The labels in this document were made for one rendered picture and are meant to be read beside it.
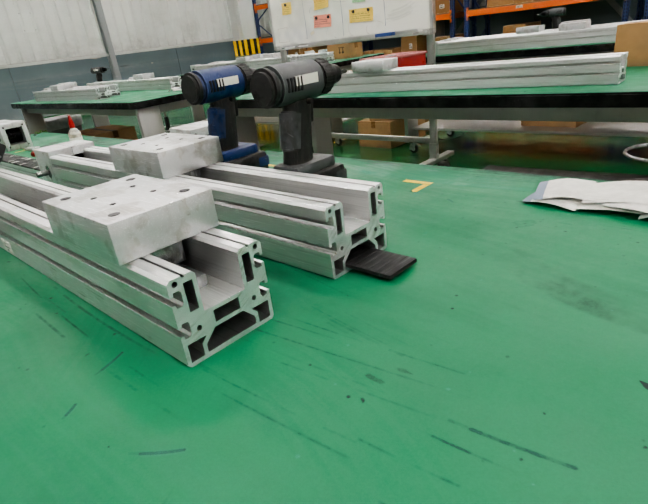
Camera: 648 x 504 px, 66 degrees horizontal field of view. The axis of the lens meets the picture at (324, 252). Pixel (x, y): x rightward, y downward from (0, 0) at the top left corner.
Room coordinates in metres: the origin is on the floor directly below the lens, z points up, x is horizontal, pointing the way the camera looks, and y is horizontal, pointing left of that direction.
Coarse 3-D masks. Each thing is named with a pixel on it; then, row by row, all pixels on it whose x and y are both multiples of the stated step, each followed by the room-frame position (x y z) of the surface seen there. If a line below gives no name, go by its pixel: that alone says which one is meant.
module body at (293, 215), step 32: (64, 160) 1.01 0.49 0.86; (96, 160) 0.95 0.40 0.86; (224, 192) 0.62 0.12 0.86; (256, 192) 0.59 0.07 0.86; (288, 192) 0.64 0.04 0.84; (320, 192) 0.60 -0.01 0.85; (352, 192) 0.56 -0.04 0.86; (224, 224) 0.65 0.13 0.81; (256, 224) 0.58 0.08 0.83; (288, 224) 0.54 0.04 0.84; (320, 224) 0.51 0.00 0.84; (352, 224) 0.54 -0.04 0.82; (384, 224) 0.56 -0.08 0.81; (288, 256) 0.54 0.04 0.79; (320, 256) 0.50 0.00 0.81
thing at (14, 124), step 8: (16, 120) 1.94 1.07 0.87; (0, 128) 1.84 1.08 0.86; (8, 128) 1.86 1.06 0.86; (16, 128) 1.91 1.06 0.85; (24, 128) 1.90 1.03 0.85; (0, 136) 1.85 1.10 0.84; (8, 136) 1.87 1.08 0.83; (16, 136) 1.89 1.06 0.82; (24, 136) 1.90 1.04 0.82; (8, 144) 1.84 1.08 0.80; (16, 144) 1.87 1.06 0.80; (24, 144) 1.88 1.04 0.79; (32, 144) 1.90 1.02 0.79
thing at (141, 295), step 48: (0, 192) 0.96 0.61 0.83; (48, 192) 0.75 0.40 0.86; (0, 240) 0.74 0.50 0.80; (48, 240) 0.59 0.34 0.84; (192, 240) 0.46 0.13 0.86; (240, 240) 0.43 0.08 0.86; (96, 288) 0.48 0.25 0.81; (144, 288) 0.41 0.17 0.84; (192, 288) 0.38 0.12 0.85; (240, 288) 0.41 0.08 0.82; (144, 336) 0.42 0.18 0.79; (192, 336) 0.37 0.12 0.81; (240, 336) 0.40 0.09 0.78
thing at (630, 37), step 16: (624, 32) 1.96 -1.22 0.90; (640, 32) 1.92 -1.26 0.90; (336, 48) 5.36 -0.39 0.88; (352, 48) 5.27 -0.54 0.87; (624, 48) 1.96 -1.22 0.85; (640, 48) 1.91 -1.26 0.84; (640, 64) 1.91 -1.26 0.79; (96, 128) 4.99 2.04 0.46; (112, 128) 4.85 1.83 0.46; (128, 128) 4.73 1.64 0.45; (368, 128) 4.68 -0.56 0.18; (384, 128) 4.54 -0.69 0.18; (400, 128) 4.60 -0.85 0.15; (368, 144) 4.70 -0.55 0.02; (384, 144) 4.55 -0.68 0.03; (400, 144) 4.60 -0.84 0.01
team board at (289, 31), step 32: (288, 0) 4.30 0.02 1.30; (320, 0) 4.06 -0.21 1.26; (352, 0) 3.84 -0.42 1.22; (384, 0) 3.66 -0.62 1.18; (416, 0) 3.49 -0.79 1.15; (288, 32) 4.33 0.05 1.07; (320, 32) 4.09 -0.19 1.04; (352, 32) 3.87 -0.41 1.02; (384, 32) 3.67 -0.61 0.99; (416, 32) 3.46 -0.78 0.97
